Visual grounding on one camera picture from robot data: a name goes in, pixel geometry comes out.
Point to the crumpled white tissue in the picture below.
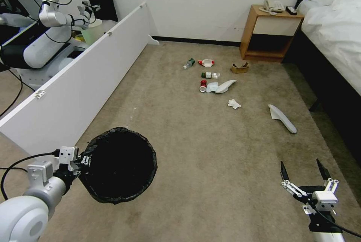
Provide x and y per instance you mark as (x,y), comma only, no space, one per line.
(234,103)

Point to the brown cardboard piece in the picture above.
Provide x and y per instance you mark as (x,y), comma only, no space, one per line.
(239,68)

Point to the white slipper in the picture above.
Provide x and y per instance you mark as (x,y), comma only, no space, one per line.
(283,119)
(225,86)

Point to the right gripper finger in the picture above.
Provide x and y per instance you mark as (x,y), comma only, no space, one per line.
(287,181)
(326,178)

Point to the pale blue face mask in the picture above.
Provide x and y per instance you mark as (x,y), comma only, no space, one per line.
(211,87)

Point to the small bottle green label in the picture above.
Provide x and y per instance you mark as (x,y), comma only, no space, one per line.
(209,75)

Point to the white bed duvet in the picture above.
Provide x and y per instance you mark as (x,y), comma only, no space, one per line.
(335,21)

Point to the crushed red white carton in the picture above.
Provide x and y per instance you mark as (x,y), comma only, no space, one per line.
(206,62)

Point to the black remote control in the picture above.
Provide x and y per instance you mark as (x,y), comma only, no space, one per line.
(291,10)

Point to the trash bin with black bag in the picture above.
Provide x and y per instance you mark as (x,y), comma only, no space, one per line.
(121,165)

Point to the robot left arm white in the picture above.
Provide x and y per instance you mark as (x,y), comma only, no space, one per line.
(25,213)

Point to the red drink can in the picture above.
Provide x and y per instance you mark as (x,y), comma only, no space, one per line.
(202,85)

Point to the second robot white arm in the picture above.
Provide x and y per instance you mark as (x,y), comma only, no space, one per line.
(42,47)

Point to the clear bottle green cap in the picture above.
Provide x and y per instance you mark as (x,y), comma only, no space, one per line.
(189,63)

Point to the pale green waste bin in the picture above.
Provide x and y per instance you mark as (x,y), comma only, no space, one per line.
(91,33)

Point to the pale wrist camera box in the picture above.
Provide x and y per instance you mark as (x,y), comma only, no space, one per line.
(67,156)
(325,200)

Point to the beige desk telephone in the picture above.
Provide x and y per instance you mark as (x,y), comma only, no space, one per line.
(272,5)

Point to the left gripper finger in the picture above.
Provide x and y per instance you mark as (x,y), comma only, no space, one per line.
(76,171)
(84,159)

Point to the black bed frame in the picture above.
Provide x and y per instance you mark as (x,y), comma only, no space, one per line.
(338,103)

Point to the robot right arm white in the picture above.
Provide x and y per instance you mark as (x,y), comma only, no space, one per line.
(328,237)

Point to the white partition panel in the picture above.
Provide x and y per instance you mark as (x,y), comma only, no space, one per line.
(84,75)

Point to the wooden nightstand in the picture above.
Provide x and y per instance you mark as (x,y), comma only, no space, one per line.
(270,30)

